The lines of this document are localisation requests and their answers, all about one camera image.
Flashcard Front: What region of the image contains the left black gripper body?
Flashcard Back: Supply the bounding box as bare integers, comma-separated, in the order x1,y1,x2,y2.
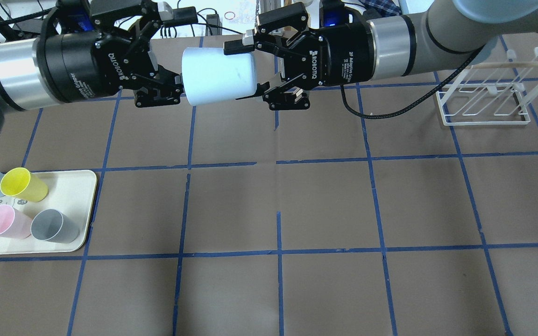
35,26,157,104

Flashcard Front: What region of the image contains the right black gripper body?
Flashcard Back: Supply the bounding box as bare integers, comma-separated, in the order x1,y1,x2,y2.
280,21,375,89

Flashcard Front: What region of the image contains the light blue plastic cup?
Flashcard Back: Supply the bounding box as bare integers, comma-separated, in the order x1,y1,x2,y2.
181,48,257,106

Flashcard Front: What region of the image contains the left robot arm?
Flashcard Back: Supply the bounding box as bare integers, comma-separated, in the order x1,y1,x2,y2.
0,0,198,133

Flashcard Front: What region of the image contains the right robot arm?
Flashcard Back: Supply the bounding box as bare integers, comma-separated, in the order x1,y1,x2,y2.
223,0,538,110

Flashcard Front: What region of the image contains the yellow plastic cup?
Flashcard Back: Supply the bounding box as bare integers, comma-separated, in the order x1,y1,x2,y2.
0,167,49,202

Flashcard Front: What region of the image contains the grey plastic cup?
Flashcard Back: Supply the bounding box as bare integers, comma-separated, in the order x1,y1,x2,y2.
30,209,80,243

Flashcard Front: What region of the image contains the pink plastic cup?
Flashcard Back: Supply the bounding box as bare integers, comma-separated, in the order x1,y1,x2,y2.
0,204,32,239

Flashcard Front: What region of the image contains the black power adapter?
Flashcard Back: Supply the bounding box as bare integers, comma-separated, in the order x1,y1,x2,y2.
205,14,220,28

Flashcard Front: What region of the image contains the cream plastic tray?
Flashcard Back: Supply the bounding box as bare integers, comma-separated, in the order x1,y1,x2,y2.
0,169,98,257

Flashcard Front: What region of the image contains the aluminium frame post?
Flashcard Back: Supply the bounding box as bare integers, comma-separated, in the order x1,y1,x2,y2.
256,0,283,14

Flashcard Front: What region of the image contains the white wire cup rack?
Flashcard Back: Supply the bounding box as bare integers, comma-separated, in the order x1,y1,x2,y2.
435,47,538,127

